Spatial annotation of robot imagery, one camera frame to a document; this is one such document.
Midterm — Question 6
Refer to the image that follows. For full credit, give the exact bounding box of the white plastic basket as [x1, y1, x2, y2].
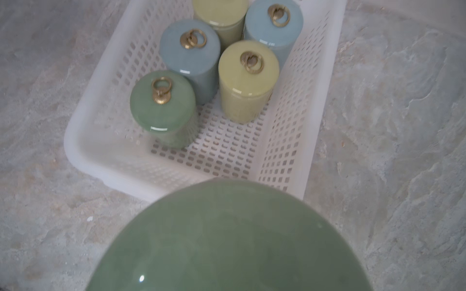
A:
[64, 1, 347, 202]

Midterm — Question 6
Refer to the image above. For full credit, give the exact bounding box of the green tea canister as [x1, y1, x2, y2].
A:
[87, 179, 371, 291]
[130, 70, 200, 149]

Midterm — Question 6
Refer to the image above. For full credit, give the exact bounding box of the blue tea canister back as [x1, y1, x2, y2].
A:
[243, 0, 303, 68]

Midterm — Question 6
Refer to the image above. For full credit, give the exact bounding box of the blue tea canister front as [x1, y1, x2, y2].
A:
[160, 19, 221, 105]

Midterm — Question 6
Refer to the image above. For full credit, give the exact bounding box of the blue tea canister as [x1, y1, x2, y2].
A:
[243, 0, 303, 68]
[160, 19, 221, 105]

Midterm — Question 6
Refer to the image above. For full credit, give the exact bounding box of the yellow tea canister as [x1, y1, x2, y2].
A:
[218, 40, 280, 124]
[192, 0, 250, 53]

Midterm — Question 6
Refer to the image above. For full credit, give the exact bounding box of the yellow tea canister front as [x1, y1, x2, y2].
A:
[218, 40, 280, 124]

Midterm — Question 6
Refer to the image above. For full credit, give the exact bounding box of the yellow tea canister back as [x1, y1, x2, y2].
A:
[192, 0, 250, 53]

